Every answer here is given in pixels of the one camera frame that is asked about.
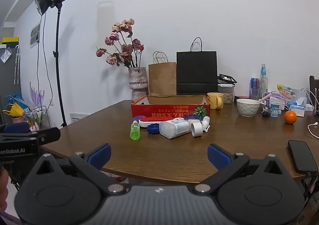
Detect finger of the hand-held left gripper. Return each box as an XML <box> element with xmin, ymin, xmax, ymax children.
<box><xmin>37</xmin><ymin>127</ymin><xmax>61</xmax><ymax>146</ymax></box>
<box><xmin>2</xmin><ymin>122</ymin><xmax>30</xmax><ymax>134</ymax></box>

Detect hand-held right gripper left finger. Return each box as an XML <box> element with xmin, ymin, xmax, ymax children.
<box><xmin>35</xmin><ymin>143</ymin><xmax>130</xmax><ymax>194</ymax></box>

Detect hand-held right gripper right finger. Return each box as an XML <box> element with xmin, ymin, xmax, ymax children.
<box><xmin>194</xmin><ymin>143</ymin><xmax>285</xmax><ymax>194</ymax></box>

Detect white tape roll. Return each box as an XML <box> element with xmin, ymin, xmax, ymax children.
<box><xmin>191</xmin><ymin>122</ymin><xmax>203</xmax><ymax>138</ymax></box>

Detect small white spray bottle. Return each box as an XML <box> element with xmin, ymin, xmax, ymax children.
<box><xmin>201</xmin><ymin>116</ymin><xmax>211</xmax><ymax>133</ymax></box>

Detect green spray bottle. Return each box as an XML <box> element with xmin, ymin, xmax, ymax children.
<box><xmin>130</xmin><ymin>120</ymin><xmax>141</xmax><ymax>141</ymax></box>

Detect clear plastic container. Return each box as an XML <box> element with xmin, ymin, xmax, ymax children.
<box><xmin>159</xmin><ymin>119</ymin><xmax>190</xmax><ymax>139</ymax></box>

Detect blue ridged lid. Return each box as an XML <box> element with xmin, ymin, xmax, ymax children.
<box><xmin>147</xmin><ymin>124</ymin><xmax>160</xmax><ymax>136</ymax></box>

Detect red white lint brush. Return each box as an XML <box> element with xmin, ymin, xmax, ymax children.
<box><xmin>138</xmin><ymin>116</ymin><xmax>168</xmax><ymax>129</ymax></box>

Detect red cardboard box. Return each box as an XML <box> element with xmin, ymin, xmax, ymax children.
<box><xmin>131</xmin><ymin>94</ymin><xmax>211</xmax><ymax>119</ymax></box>

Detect blue and yellow bags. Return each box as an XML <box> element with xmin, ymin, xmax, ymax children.
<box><xmin>2</xmin><ymin>94</ymin><xmax>30</xmax><ymax>119</ymax></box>

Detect grey cabinet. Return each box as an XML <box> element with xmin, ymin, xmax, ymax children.
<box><xmin>0</xmin><ymin>45</ymin><xmax>22</xmax><ymax>121</ymax></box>

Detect yellow mug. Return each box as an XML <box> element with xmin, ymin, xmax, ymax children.
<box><xmin>207</xmin><ymin>92</ymin><xmax>225</xmax><ymax>110</ymax></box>

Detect clear container black clip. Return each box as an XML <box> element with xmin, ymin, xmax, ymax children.
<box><xmin>217</xmin><ymin>74</ymin><xmax>237</xmax><ymax>105</ymax></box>

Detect glass cup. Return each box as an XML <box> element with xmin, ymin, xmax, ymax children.
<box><xmin>250</xmin><ymin>87</ymin><xmax>261</xmax><ymax>101</ymax></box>

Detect orange fruit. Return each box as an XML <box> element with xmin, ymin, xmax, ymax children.
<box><xmin>284</xmin><ymin>110</ymin><xmax>297</xmax><ymax>124</ymax></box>

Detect pink textured vase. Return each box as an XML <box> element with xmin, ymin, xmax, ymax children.
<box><xmin>128</xmin><ymin>66</ymin><xmax>149</xmax><ymax>102</ymax></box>

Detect black smartphone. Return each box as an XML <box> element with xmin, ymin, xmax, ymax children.
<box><xmin>287</xmin><ymin>140</ymin><xmax>319</xmax><ymax>173</ymax></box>

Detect black paper bag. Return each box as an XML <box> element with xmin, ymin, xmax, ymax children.
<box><xmin>176</xmin><ymin>37</ymin><xmax>218</xmax><ymax>95</ymax></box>

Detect clear glass bottle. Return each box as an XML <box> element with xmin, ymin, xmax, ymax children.
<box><xmin>259</xmin><ymin>64</ymin><xmax>269</xmax><ymax>96</ymax></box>

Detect white blue box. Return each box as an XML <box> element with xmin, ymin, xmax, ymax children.
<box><xmin>289</xmin><ymin>105</ymin><xmax>306</xmax><ymax>117</ymax></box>

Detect colourful snack packet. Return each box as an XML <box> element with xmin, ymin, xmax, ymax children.
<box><xmin>277</xmin><ymin>84</ymin><xmax>296</xmax><ymax>98</ymax></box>

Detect brown paper bag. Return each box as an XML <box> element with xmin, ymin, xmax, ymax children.
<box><xmin>148</xmin><ymin>52</ymin><xmax>177</xmax><ymax>96</ymax></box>

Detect dark wooden chair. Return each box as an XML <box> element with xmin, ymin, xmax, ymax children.
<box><xmin>309</xmin><ymin>75</ymin><xmax>319</xmax><ymax>117</ymax></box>

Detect dried pink flowers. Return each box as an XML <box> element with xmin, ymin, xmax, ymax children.
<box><xmin>96</xmin><ymin>18</ymin><xmax>144</xmax><ymax>69</ymax></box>

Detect purple flower wall sticker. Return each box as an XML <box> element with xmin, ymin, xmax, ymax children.
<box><xmin>29</xmin><ymin>81</ymin><xmax>45</xmax><ymax>109</ymax></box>

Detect wall poster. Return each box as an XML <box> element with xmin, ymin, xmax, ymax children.
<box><xmin>30</xmin><ymin>23</ymin><xmax>41</xmax><ymax>48</ymax></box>

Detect white charging cable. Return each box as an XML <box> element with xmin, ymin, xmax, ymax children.
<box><xmin>308</xmin><ymin>122</ymin><xmax>319</xmax><ymax>139</ymax></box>

